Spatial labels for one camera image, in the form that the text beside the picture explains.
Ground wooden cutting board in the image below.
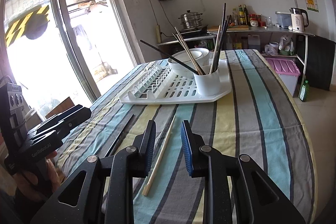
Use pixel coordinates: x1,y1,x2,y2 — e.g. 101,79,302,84
207,25,250,31

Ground person's left hand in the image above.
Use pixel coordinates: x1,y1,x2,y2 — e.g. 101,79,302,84
45,151,66,189

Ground yellow black window sticker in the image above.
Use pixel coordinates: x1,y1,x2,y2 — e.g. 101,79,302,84
5,5,51,46

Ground brown sauce bottle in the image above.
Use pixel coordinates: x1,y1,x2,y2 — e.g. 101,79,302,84
232,35,242,51

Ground steel stove stand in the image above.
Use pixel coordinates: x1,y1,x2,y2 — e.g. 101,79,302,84
157,32,218,56

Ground white electric kettle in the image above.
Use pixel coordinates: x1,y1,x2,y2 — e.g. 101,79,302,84
289,7,309,33

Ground white plastic dish rack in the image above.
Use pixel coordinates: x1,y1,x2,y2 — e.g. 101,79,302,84
119,58,232,105

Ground black chopstick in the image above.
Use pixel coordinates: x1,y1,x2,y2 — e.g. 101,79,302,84
214,3,227,73
215,20,229,71
104,114,135,157
139,39,205,76
175,27,205,75
217,14,232,69

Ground sliding glass door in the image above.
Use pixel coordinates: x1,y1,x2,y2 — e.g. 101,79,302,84
0,0,145,119

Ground gas stove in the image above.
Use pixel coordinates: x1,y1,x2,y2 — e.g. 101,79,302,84
181,26,208,34

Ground black panel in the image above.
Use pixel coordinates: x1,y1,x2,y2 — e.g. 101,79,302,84
297,35,336,91

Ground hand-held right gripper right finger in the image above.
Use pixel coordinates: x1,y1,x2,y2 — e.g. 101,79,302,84
181,120,306,224

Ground purple lid storage bin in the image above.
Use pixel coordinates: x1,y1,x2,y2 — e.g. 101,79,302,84
265,57,301,99

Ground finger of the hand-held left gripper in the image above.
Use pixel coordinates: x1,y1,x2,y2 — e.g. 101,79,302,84
45,104,84,125
26,107,93,139

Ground wooden chopstick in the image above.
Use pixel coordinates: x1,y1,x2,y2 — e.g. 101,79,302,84
176,33,206,75
212,25,221,73
142,115,176,197
172,33,204,75

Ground crumpled plastic bags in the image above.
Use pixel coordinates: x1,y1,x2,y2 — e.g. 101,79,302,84
279,35,296,56

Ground striped tablecloth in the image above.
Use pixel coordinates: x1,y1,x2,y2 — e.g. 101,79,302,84
51,49,317,224

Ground clear plastic storage box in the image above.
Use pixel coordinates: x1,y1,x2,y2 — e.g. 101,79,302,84
275,11,292,29

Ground white cup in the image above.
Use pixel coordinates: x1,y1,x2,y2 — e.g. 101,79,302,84
194,67,220,96

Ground white bowl black rim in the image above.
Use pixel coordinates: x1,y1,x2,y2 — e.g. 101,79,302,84
193,47,210,65
167,50,206,75

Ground steel kitchen shelf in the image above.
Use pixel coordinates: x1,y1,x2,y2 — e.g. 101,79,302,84
207,26,315,75

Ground steel steamer pot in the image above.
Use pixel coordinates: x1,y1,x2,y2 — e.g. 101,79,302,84
179,10,204,30

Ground green plastic bottle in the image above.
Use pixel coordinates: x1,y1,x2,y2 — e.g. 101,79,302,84
299,79,310,102

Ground plastic jug dark liquid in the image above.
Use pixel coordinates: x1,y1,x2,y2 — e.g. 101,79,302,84
247,34,261,52

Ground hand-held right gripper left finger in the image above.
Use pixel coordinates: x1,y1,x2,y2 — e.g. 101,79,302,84
31,120,157,224

